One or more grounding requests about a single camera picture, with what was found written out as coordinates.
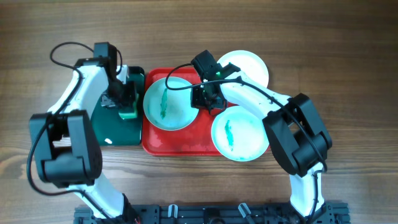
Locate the dark green tray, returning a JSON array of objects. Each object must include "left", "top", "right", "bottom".
[{"left": 91, "top": 65, "right": 145, "bottom": 146}]

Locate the green sponge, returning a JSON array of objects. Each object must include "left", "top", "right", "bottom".
[{"left": 118, "top": 93, "right": 139, "bottom": 119}]

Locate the white plate with stain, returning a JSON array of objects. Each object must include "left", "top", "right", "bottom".
[{"left": 217, "top": 50, "right": 269, "bottom": 88}]

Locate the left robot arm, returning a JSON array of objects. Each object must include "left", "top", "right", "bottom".
[{"left": 26, "top": 42, "right": 141, "bottom": 223}]

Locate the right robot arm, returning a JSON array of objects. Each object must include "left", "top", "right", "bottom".
[{"left": 190, "top": 50, "right": 332, "bottom": 223}]

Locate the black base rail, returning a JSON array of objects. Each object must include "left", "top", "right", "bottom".
[{"left": 73, "top": 202, "right": 351, "bottom": 224}]

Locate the light blue plate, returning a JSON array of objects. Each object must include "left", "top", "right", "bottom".
[
  {"left": 143, "top": 77, "right": 199, "bottom": 131},
  {"left": 211, "top": 106, "right": 269, "bottom": 162}
]

